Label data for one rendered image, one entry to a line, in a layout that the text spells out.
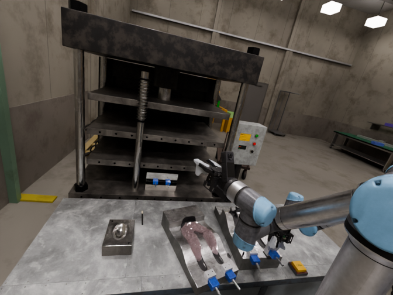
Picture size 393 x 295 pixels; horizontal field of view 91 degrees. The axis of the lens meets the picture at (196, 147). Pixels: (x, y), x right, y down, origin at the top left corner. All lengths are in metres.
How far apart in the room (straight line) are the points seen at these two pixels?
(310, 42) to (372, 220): 10.59
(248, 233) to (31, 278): 1.00
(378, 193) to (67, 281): 1.19
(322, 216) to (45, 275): 1.17
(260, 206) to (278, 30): 9.73
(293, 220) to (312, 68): 10.50
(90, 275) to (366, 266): 1.08
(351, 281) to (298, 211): 0.23
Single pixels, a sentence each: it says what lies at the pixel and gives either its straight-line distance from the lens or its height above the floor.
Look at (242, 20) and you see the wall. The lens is 9.57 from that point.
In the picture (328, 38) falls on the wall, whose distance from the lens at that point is 11.44.
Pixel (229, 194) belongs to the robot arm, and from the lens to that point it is 0.66.
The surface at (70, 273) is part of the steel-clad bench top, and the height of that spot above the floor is 0.80.
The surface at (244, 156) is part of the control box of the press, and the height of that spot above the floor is 1.16.
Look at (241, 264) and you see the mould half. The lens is 1.30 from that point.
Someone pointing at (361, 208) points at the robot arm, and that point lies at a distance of 0.45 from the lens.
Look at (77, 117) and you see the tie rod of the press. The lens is 1.57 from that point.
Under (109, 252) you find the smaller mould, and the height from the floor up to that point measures 0.82.
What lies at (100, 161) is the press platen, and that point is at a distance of 1.72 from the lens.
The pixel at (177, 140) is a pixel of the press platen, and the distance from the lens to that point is 1.61.
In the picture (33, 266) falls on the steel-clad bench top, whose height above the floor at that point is 0.80.
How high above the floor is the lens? 1.77
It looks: 19 degrees down
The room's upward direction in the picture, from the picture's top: 11 degrees clockwise
